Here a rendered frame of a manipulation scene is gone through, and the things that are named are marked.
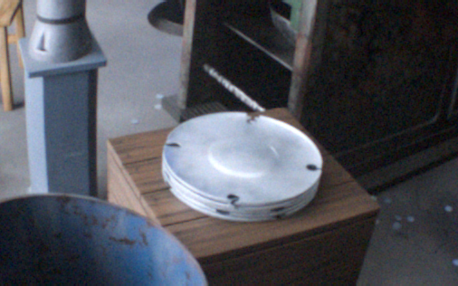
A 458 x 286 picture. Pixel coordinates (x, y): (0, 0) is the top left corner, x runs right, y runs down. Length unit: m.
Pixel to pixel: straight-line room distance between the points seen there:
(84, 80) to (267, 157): 0.44
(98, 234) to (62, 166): 0.56
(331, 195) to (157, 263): 0.42
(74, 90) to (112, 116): 0.66
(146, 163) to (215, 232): 0.23
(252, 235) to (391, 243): 0.68
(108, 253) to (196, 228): 0.19
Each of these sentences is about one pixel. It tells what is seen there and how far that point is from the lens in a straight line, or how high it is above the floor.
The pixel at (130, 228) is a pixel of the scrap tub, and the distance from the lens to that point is 1.07.
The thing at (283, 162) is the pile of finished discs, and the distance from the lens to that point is 1.35.
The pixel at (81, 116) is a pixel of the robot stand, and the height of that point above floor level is 0.31.
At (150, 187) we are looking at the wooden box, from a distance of 1.31.
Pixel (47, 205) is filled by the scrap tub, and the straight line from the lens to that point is 1.09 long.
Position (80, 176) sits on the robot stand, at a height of 0.15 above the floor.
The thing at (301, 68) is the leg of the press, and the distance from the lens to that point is 1.66.
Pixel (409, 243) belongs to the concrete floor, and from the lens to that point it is 1.85.
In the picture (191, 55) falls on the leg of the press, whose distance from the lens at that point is 2.07.
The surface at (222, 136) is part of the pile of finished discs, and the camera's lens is 1.40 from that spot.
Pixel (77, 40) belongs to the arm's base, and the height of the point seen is 0.49.
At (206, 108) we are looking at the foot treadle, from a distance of 1.93.
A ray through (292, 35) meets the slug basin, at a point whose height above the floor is 0.37.
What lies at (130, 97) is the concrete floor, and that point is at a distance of 2.29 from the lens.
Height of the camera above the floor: 1.13
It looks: 33 degrees down
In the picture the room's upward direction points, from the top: 6 degrees clockwise
